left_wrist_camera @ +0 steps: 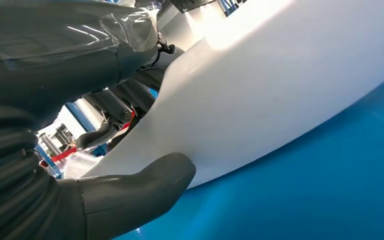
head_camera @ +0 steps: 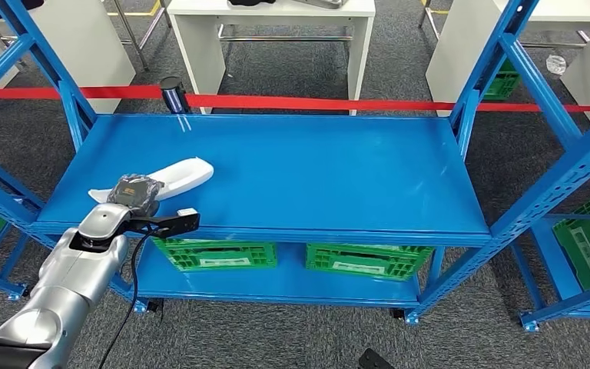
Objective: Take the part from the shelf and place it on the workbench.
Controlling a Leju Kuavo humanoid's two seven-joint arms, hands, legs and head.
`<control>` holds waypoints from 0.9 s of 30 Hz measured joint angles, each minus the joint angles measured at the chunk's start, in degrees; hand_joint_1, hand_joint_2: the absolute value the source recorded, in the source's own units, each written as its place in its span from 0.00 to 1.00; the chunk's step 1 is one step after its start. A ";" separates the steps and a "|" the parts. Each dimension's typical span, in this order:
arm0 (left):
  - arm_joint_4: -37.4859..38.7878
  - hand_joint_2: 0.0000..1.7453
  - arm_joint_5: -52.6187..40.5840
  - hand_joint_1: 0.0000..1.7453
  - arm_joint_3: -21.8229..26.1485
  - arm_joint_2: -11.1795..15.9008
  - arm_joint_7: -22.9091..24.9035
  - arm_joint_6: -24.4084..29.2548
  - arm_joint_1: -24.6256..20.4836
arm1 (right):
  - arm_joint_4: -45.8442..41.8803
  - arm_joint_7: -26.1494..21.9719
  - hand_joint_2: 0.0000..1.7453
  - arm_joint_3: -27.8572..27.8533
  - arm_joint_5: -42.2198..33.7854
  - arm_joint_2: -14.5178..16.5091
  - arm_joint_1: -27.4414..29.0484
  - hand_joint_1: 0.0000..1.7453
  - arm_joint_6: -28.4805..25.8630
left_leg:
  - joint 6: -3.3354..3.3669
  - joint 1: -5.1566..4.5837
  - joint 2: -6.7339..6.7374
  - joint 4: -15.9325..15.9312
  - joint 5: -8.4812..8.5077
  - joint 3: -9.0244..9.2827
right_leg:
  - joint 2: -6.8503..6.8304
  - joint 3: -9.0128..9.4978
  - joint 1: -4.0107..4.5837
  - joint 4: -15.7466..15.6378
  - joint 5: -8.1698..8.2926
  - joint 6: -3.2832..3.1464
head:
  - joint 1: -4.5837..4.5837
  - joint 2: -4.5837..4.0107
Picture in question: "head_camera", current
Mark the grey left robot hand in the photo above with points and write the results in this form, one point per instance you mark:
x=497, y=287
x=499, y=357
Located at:
x=134, y=193

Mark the long white plastic part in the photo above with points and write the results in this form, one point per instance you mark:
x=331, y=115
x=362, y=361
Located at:
x=183, y=175

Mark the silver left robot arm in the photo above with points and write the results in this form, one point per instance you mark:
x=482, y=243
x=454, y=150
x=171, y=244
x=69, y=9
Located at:
x=71, y=275

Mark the red barrier belt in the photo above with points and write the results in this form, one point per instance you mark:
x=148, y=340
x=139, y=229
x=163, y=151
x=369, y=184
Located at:
x=45, y=93
x=376, y=104

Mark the white table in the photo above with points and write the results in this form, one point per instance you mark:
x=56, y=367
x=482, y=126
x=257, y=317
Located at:
x=203, y=56
x=453, y=66
x=86, y=56

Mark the yellow floor tape line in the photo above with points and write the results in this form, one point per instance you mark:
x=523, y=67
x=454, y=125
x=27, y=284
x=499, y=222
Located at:
x=137, y=12

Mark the black object on table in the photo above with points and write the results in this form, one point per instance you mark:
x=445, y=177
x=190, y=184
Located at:
x=5, y=6
x=251, y=2

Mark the metal object on table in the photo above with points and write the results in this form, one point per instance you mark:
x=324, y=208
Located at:
x=320, y=2

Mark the black robot foot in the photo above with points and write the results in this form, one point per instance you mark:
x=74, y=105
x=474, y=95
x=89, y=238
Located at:
x=374, y=360

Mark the crumpled clear plastic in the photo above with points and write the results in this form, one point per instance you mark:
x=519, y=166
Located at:
x=555, y=65

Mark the black belt stanchion post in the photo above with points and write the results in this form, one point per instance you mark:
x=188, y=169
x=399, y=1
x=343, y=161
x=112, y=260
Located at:
x=173, y=94

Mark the chrome metal table frame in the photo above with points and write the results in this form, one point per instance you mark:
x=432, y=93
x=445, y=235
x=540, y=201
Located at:
x=129, y=30

